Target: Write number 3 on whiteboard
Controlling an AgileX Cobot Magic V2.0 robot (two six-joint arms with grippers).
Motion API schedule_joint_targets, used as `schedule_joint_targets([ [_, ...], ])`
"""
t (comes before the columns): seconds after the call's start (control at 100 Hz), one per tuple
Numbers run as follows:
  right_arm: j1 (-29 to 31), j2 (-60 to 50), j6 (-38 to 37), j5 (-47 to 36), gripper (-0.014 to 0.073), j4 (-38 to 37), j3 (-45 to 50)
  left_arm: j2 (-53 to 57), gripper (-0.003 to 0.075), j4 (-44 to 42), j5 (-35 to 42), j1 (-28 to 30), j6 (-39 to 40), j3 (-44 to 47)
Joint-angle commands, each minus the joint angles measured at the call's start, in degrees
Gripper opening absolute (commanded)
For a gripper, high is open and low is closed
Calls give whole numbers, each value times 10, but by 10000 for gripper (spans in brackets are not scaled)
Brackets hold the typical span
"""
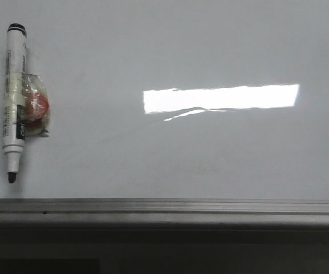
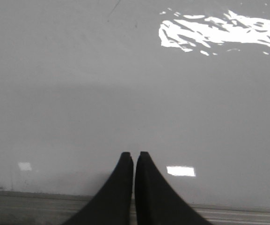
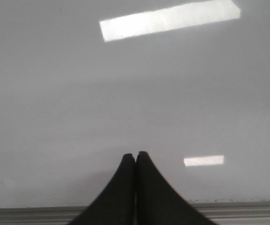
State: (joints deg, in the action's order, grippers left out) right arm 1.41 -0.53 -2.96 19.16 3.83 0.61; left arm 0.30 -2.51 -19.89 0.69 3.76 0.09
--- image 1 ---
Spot white black whiteboard marker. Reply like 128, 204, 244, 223
2, 23, 27, 184

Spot red magnet taped to marker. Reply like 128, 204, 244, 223
23, 74, 50, 138

